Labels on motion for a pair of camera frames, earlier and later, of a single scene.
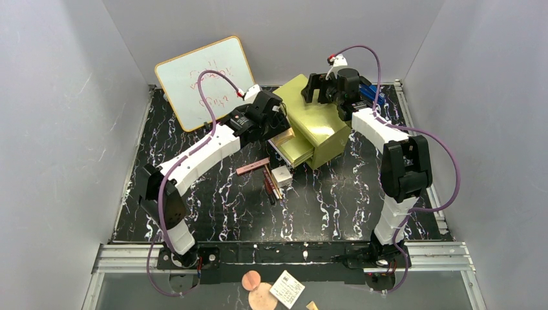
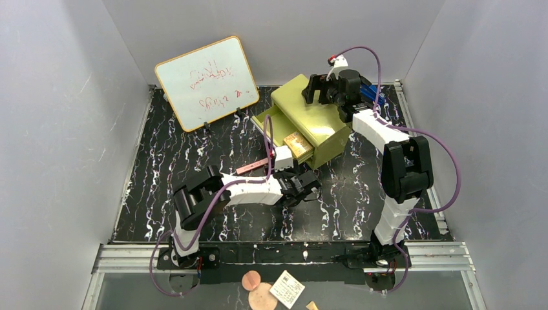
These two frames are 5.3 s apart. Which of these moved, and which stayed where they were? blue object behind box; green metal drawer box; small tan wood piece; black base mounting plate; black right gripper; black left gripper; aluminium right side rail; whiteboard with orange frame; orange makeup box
Moved: orange makeup box; black left gripper; green metal drawer box
Stayed: blue object behind box; small tan wood piece; aluminium right side rail; whiteboard with orange frame; black base mounting plate; black right gripper
